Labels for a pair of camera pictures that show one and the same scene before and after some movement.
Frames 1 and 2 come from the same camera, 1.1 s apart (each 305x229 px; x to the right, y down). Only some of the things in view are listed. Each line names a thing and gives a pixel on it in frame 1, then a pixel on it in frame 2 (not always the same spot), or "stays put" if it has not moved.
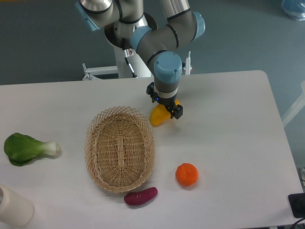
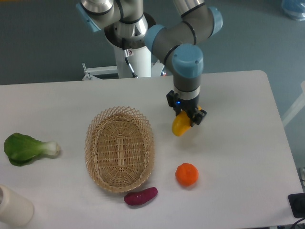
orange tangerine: (187, 174) stays put
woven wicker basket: (120, 148) stays put
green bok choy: (19, 149) stays put
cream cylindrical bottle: (15, 211) stays put
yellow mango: (159, 115) to (181, 123)
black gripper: (169, 102) to (188, 106)
